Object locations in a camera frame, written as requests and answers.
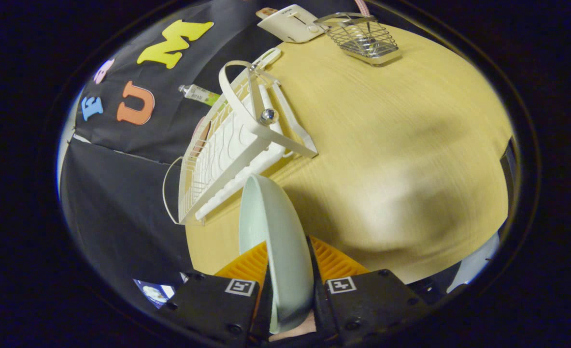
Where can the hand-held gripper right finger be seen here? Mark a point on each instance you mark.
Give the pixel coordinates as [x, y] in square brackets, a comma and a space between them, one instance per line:
[358, 309]

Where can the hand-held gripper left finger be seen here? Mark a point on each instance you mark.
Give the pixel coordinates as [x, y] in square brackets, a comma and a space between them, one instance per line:
[208, 299]

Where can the pale green plate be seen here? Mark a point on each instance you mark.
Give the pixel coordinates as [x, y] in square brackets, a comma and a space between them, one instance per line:
[278, 241]

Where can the pink plate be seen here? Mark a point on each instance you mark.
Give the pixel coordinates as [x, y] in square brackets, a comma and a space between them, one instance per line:
[203, 133]

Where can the bright blue screen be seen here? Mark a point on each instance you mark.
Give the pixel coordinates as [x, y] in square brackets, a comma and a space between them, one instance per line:
[154, 292]

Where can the white drain tray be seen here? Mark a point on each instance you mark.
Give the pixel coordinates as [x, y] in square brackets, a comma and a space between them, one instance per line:
[237, 179]

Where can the black backdrop cloth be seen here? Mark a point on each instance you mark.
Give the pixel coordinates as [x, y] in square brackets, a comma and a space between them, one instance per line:
[121, 203]

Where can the clear green soap bottle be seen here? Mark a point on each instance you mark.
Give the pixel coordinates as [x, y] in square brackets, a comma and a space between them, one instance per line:
[198, 93]

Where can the cream toaster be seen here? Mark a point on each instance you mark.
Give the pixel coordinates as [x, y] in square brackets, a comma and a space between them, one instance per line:
[295, 24]

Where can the brown toast slice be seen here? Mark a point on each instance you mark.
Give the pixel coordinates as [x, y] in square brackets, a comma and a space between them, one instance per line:
[266, 11]

